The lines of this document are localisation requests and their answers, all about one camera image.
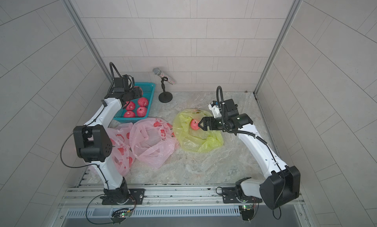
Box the microphone on black stand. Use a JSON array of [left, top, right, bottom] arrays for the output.
[[153, 68, 176, 103]]

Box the pink plastic bag back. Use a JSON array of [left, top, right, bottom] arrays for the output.
[[130, 118, 179, 169]]

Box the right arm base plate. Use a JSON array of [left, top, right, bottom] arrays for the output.
[[216, 187, 263, 204]]

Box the left circuit board with cables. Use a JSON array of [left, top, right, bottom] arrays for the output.
[[111, 208, 133, 224]]

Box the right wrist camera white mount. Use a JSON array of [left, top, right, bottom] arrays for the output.
[[208, 101, 222, 119]]

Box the pink plastic bag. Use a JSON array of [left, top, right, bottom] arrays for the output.
[[106, 123, 136, 177], [130, 118, 179, 169]]

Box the yellow-green plastic bag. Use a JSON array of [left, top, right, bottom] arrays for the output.
[[173, 109, 224, 153]]

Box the right circuit board with cables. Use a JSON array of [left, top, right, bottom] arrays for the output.
[[239, 205, 256, 222]]

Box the circuit board with cables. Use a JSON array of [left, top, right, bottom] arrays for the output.
[[239, 205, 256, 222], [111, 208, 133, 224]]

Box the aluminium rail frame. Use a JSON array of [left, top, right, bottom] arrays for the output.
[[47, 184, 315, 227]]

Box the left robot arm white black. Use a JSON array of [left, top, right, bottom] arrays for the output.
[[71, 63, 144, 205]]

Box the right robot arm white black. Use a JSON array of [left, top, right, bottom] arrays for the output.
[[198, 86, 300, 210]]

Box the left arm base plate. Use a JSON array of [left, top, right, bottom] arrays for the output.
[[101, 188, 145, 205]]

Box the teal plastic basket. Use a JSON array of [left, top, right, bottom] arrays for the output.
[[113, 82, 156, 123]]

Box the red apple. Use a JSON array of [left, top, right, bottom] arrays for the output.
[[125, 101, 135, 111], [136, 106, 148, 118], [137, 97, 149, 107], [190, 119, 200, 131], [123, 111, 136, 118]]

